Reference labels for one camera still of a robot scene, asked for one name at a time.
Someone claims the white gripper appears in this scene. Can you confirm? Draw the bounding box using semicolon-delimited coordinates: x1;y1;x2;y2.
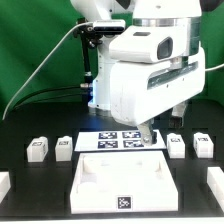
110;49;205;146

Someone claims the white square tabletop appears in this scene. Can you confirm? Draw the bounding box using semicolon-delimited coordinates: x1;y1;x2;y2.
70;151;178;214

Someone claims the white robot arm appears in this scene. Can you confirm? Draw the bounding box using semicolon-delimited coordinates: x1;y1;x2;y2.
70;0;214;146

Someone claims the paper sheet with tags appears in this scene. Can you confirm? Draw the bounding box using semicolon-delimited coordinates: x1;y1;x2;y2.
75;130;166;152

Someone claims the white obstacle block right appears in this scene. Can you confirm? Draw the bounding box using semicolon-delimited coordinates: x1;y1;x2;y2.
207;167;224;212

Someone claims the white obstacle block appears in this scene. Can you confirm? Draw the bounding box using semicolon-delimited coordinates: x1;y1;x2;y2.
0;172;11;203
207;167;224;212

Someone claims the white obstacle block left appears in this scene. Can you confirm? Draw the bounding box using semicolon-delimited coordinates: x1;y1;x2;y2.
0;172;11;203

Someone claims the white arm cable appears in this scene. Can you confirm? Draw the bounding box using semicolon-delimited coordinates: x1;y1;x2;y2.
204;63;224;73

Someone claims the black cable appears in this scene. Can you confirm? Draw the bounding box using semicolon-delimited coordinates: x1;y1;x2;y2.
6;85;88;111

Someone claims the grey camera on stand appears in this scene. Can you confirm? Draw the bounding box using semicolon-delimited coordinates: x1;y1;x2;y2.
93;19;126;33

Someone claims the white camera cable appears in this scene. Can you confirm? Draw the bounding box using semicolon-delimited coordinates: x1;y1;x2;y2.
1;22;94;121

